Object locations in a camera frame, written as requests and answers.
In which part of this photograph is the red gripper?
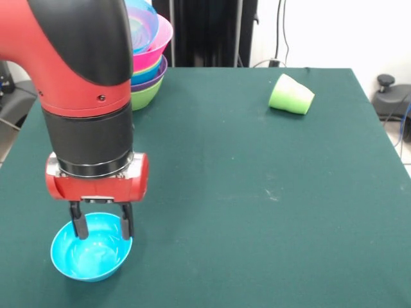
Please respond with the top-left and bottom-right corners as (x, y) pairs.
(44, 151), (150, 242)

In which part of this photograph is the small light blue bowl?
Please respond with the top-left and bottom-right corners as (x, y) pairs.
(50, 211), (134, 283)

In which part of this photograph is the purple plastic bowl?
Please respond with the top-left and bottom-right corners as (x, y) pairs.
(130, 55), (169, 94)

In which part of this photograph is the large blue plastic bowl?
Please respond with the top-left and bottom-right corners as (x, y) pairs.
(131, 57), (163, 87)

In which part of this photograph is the large pink plastic bowl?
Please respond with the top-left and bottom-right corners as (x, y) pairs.
(131, 13), (175, 74)

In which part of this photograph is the translucent blue plastic bowl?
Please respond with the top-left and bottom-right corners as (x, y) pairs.
(124, 0), (160, 55)

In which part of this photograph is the green plastic cup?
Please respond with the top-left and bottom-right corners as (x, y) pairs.
(268, 73), (304, 112)
(288, 80), (315, 116)

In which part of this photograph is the dark green tablecloth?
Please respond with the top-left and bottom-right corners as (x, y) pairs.
(0, 65), (411, 308)

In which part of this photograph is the black equipment base with knob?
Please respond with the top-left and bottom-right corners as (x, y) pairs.
(371, 74), (411, 122)

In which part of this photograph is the black wall cable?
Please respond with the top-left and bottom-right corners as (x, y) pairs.
(274, 0), (292, 67)

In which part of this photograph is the blue cable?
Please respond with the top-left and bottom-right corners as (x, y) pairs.
(394, 102), (411, 148)

